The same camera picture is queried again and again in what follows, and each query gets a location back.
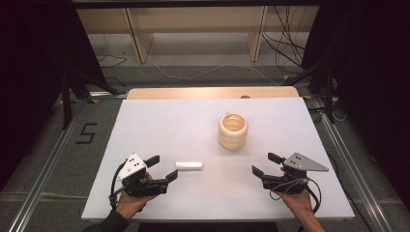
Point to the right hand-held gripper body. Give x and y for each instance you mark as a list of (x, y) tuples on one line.
[(303, 163)]

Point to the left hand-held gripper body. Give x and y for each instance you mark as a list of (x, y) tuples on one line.
[(132, 167)]

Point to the white cylinder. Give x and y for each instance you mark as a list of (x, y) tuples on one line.
[(189, 165)]

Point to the cream ribbed cup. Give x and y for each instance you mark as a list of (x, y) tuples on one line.
[(232, 138)]

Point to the person's left hand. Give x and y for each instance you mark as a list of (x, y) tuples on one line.
[(130, 204)]

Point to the person's right hand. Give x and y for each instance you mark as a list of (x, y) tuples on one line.
[(296, 201)]

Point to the white table board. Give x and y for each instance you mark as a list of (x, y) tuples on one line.
[(161, 135)]

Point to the black tripod stand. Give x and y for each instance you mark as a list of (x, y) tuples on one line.
[(66, 106), (328, 96)]

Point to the light wooden table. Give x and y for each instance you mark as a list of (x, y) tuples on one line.
[(193, 92)]

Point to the black curtain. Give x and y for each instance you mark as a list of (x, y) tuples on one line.
[(32, 64), (370, 64)]

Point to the light wooden bench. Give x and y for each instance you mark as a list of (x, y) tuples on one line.
[(139, 38)]

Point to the black metal crossbar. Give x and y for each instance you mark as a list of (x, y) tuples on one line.
[(193, 4)]

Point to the aluminium floor rail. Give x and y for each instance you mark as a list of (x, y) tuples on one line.
[(42, 174), (354, 180)]

